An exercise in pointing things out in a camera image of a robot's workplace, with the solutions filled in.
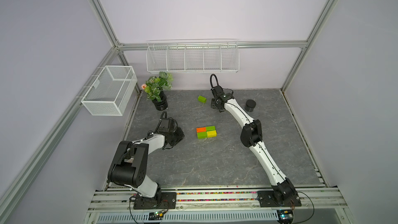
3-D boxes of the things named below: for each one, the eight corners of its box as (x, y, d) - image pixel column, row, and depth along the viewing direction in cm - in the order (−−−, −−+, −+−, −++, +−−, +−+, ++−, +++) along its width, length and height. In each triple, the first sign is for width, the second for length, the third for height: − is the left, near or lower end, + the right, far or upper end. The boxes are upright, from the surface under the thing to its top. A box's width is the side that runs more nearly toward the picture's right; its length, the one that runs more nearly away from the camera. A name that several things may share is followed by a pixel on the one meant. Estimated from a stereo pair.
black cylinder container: (245, 111, 110) (246, 107, 106) (243, 104, 115) (245, 99, 111) (255, 111, 110) (257, 107, 106) (253, 104, 115) (255, 99, 111)
